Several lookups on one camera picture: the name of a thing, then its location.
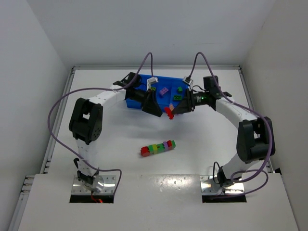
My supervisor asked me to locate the blue divided plastic bin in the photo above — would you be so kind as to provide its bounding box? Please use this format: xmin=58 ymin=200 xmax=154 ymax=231
xmin=125 ymin=74 xmax=189 ymax=117

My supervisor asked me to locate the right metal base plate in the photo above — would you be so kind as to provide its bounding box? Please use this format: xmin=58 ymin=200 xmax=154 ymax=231
xmin=200 ymin=174 xmax=245 ymax=195

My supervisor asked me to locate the metal base plate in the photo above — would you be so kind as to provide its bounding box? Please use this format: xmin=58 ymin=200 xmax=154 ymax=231
xmin=71 ymin=175 xmax=116 ymax=196
xmin=200 ymin=174 xmax=245 ymax=195

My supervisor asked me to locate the left aluminium rail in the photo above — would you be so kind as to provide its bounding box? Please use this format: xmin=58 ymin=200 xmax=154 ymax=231
xmin=40 ymin=67 xmax=75 ymax=174

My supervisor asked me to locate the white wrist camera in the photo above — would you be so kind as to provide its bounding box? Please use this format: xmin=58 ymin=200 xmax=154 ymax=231
xmin=182 ymin=76 xmax=193 ymax=87
xmin=146 ymin=77 xmax=159 ymax=91

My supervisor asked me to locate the long lego brick row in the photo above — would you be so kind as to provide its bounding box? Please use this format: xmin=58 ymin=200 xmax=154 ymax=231
xmin=140 ymin=140 xmax=176 ymax=157

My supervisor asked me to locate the right aluminium rail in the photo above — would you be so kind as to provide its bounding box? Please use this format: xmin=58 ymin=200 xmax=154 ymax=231
xmin=238 ymin=67 xmax=276 ymax=174

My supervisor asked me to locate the red lime lego stack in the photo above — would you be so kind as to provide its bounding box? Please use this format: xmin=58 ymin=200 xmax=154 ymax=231
xmin=164 ymin=107 xmax=174 ymax=120

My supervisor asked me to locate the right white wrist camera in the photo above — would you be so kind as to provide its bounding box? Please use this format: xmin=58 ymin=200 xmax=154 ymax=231
xmin=182 ymin=76 xmax=193 ymax=87

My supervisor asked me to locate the dark green lego brick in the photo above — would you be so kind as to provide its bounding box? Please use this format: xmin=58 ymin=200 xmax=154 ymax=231
xmin=173 ymin=95 xmax=182 ymax=101

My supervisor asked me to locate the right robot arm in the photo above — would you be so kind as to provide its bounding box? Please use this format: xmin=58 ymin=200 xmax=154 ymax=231
xmin=172 ymin=76 xmax=275 ymax=187

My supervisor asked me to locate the aluminium rail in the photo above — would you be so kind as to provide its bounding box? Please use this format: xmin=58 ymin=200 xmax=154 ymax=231
xmin=40 ymin=67 xmax=75 ymax=174
xmin=238 ymin=67 xmax=276 ymax=174

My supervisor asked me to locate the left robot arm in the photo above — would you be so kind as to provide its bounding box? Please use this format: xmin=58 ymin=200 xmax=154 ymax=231
xmin=69 ymin=72 xmax=162 ymax=192

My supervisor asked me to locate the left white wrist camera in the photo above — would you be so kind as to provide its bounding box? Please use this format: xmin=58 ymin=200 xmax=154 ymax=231
xmin=146 ymin=77 xmax=159 ymax=91

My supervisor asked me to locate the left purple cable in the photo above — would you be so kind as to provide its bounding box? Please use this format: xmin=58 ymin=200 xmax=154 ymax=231
xmin=47 ymin=51 xmax=154 ymax=193

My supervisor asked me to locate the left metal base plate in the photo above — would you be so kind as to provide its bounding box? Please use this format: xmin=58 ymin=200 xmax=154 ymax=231
xmin=71 ymin=175 xmax=116 ymax=196

